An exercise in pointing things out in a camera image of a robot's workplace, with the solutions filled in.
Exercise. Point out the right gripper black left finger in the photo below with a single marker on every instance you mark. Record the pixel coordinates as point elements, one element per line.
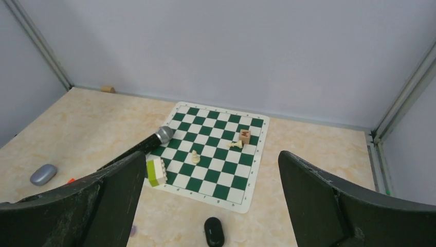
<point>96,210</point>

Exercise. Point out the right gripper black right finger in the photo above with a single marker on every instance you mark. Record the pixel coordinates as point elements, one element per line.
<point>326,210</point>

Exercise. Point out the purple earbud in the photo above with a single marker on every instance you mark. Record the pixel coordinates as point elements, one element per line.
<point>133,230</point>

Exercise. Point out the grey lavender earbud case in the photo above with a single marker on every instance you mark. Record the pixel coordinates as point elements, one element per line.
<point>43,175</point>

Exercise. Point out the black earbud case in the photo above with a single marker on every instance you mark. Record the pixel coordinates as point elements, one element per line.
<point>214,232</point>

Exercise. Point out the red block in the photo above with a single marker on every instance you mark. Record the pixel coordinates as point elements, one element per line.
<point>70,181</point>

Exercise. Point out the green white toy brick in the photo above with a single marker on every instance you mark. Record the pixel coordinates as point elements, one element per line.
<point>156,172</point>

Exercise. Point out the black microphone silver head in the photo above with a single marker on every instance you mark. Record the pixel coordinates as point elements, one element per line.
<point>162,136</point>

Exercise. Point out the cream upright chess pawn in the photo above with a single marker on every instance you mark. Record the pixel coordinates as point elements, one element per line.
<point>195,158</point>

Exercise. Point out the cream lying chess piece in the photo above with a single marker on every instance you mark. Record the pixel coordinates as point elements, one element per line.
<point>238,144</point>

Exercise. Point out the wooden letter cube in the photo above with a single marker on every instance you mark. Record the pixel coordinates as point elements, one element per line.
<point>245,136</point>

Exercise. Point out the wine cork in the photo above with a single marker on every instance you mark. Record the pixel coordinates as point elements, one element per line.
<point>107,89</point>

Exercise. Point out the green white chessboard mat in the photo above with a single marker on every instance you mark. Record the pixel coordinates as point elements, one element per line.
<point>225,177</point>

